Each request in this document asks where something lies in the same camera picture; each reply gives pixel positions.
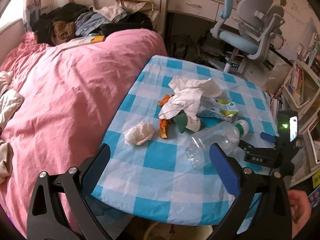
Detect grey blue office chair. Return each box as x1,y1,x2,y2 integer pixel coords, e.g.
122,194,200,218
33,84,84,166
210,0,285,73

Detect blue tissue pack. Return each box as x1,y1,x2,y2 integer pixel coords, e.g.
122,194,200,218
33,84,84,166
197,96,239,122

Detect white paper sheet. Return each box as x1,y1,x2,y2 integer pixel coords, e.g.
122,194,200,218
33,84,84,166
168,76,222,98

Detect orange peel long piece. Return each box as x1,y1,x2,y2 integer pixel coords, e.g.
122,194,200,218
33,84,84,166
159,119,172,139

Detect beige bag on bed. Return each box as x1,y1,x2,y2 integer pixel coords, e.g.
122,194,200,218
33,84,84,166
114,0,160,21

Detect white desk with drawers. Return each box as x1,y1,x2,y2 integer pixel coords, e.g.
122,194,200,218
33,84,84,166
167,0,224,22

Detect orange peel curved piece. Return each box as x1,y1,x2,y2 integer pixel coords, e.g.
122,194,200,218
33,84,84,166
158,94,173,107

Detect white plastic bag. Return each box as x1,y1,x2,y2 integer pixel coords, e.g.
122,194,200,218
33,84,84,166
158,88,204,132

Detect yellow trash bin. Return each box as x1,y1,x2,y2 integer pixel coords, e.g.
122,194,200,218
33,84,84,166
143,222,213,240

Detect pile of dark clothes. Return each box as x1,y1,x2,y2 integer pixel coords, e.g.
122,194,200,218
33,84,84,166
31,3,153,46

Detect beige clothes on bed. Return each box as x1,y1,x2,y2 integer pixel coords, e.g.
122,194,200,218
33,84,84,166
1,71,24,184

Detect white tissue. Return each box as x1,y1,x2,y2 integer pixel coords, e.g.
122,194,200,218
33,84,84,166
123,122,155,146

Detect blue checkered tablecloth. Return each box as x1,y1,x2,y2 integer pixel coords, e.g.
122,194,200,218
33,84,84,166
92,55,277,225

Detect yellow book on bed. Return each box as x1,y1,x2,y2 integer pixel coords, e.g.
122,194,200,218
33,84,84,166
62,35,105,50

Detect clear plastic bottle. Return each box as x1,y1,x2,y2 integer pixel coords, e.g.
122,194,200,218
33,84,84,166
185,120,249,168

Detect person's right hand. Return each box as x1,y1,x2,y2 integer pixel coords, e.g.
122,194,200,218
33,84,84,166
287,190,311,238

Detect white book shelf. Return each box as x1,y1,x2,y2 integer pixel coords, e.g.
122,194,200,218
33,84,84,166
278,58,319,186

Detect pink duvet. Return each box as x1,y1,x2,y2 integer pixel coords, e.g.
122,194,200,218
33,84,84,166
1,29,167,234

